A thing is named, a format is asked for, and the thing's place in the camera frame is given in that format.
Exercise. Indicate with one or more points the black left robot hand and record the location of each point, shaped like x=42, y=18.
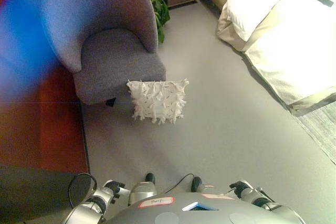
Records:
x=115, y=186

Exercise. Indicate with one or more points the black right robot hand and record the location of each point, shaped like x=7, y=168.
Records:
x=241, y=187

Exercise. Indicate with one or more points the white fringed pillow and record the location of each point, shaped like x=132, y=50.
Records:
x=158, y=100

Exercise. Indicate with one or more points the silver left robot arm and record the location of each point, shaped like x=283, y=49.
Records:
x=89, y=208

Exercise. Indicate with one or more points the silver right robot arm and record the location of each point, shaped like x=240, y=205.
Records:
x=275, y=205

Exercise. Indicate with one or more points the grey fabric armchair sofa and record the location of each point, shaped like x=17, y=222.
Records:
x=118, y=51

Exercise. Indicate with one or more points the silver left robot leg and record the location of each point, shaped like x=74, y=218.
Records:
x=141, y=192

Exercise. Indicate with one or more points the silver robot leg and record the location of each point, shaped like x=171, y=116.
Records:
x=197, y=183
x=141, y=192

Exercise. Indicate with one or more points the silver right robot leg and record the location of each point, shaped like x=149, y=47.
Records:
x=197, y=183

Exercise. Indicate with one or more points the grey robot torso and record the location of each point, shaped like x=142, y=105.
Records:
x=199, y=211

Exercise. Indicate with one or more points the wooden table with dark edge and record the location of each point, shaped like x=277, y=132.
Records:
x=39, y=129

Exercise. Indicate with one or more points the grey textured rug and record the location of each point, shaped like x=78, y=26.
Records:
x=320, y=129

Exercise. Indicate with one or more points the bed with white duvet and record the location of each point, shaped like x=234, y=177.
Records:
x=288, y=37

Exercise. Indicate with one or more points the green leafy plant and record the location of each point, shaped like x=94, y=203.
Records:
x=160, y=6

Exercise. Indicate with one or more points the small black object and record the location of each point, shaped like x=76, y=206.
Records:
x=322, y=0

